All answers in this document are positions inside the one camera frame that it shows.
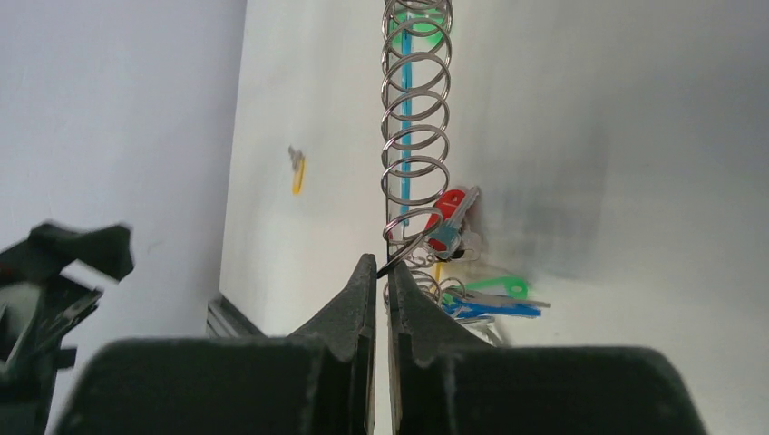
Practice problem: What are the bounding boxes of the red tagged key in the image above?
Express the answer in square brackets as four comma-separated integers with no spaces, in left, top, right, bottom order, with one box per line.
[426,186,482,261]

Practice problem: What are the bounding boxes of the green tagged key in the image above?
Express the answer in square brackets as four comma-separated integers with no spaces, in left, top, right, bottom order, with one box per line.
[443,275,551,308]

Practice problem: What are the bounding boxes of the round key organizer with rings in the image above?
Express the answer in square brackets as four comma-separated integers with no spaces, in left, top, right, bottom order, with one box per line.
[377,1,454,277]

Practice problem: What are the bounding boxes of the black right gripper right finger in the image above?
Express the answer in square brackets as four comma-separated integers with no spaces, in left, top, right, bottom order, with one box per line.
[388,264,706,434]

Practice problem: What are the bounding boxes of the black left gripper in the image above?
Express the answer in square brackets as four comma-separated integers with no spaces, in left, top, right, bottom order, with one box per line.
[1,222,133,434]

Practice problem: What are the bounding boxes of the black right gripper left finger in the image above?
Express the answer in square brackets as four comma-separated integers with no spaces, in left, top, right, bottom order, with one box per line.
[54,254,376,434]

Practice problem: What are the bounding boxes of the dark blue key tag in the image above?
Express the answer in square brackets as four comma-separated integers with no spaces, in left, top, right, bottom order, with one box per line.
[441,301,541,319]

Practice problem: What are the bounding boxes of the yellow tagged key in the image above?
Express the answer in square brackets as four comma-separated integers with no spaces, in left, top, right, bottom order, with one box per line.
[288,146,306,195]

